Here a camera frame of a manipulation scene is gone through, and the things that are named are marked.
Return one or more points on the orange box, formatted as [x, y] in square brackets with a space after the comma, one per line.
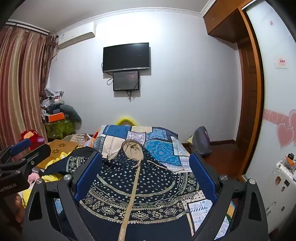
[56, 117]

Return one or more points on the small white red sign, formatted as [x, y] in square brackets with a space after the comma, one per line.
[282, 62]

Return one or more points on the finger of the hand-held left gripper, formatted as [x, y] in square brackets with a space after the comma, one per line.
[20, 145]
[38, 154]

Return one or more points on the orange printed cloth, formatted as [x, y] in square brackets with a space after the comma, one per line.
[94, 139]

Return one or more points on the navy patterned hooded garment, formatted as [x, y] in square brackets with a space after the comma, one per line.
[138, 190]

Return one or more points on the white sliding wardrobe door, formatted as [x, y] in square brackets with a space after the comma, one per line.
[272, 92]

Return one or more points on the wooden overhead cabinet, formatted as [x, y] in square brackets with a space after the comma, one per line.
[219, 20]

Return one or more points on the small black wall monitor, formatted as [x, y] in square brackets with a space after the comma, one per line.
[126, 81]

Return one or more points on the pile of clothes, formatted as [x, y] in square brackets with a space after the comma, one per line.
[52, 97]

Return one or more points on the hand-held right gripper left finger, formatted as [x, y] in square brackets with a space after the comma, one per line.
[87, 178]

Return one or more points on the red plush toy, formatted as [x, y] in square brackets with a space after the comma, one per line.
[32, 135]

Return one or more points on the pink heart sticker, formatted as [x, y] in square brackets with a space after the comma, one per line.
[285, 134]

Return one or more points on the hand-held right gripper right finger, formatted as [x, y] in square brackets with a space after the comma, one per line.
[203, 178]

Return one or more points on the dark grey cushion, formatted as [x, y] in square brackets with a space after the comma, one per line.
[71, 113]

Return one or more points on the brown cardboard box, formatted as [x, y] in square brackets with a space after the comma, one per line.
[61, 146]

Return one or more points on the brown wooden door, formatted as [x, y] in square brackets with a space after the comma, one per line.
[248, 92]

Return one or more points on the blue patchwork blanket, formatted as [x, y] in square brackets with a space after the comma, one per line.
[159, 148]

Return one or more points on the yellow cartoon cloth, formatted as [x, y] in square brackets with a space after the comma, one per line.
[54, 178]

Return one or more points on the striped beige cloth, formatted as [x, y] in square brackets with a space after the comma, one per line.
[78, 138]

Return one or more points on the white stickered appliance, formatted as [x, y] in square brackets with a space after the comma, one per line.
[282, 185]

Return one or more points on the white air conditioner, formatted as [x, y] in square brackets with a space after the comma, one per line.
[76, 36]

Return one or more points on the black wall television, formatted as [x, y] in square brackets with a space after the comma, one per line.
[126, 56]

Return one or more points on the striped brown curtain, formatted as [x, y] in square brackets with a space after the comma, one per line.
[20, 81]

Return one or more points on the grey backpack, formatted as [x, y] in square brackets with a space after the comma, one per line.
[201, 141]

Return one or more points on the white curtain rail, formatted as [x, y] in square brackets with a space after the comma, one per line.
[27, 27]

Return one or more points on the green patterned cloth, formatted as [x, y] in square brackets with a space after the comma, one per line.
[59, 129]

